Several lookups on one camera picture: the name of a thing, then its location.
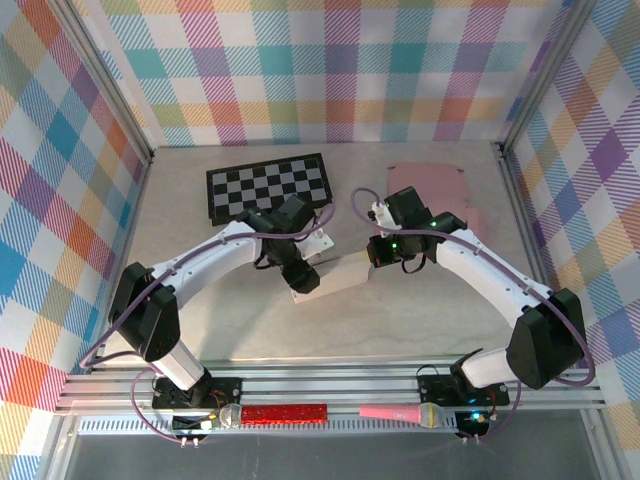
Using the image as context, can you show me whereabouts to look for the white paper box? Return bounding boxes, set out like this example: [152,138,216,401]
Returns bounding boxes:
[289,251,374,305]

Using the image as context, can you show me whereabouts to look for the pink paper box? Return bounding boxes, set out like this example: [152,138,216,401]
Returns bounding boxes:
[387,160,489,241]

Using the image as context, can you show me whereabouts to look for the black grey checkerboard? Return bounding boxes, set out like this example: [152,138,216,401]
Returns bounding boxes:
[205,152,335,227]

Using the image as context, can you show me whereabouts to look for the red glitter toy microphone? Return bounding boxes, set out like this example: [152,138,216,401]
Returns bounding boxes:
[218,402,330,430]

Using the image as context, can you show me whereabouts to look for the pink toy microphone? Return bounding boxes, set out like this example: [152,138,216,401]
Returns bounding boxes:
[358,402,446,430]

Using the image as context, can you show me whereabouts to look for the small black controller board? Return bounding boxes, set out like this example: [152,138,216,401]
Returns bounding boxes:
[454,409,490,437]
[172,413,217,432]

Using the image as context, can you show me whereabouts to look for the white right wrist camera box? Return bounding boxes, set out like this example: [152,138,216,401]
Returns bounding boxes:
[370,199,396,226]

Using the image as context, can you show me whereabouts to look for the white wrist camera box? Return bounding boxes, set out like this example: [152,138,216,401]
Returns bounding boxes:
[370,199,396,226]
[294,224,335,261]

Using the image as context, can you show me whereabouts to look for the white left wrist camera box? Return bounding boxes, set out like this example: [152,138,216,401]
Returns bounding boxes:
[294,224,335,261]

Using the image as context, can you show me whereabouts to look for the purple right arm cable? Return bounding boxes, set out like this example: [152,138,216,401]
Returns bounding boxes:
[352,187,596,445]

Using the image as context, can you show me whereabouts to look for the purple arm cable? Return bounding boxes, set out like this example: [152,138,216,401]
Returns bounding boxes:
[352,187,596,445]
[79,202,336,444]

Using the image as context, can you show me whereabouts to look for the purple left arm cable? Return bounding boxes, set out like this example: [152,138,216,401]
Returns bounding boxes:
[79,202,336,444]

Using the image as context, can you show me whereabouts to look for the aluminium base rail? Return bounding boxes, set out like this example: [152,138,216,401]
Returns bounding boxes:
[54,355,607,416]

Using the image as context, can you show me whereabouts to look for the aluminium side rail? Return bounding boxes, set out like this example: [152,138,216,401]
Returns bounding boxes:
[492,142,576,369]

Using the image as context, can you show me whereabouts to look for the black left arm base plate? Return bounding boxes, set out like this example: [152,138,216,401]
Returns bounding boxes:
[151,375,244,409]

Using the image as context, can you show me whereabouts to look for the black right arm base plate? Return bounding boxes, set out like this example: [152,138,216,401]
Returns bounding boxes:
[417,372,511,407]

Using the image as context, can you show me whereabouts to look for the aluminium corner post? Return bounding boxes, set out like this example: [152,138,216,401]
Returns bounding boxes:
[492,0,596,154]
[47,0,156,164]

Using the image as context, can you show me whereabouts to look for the white slotted cable duct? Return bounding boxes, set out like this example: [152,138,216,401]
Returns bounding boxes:
[77,412,459,436]

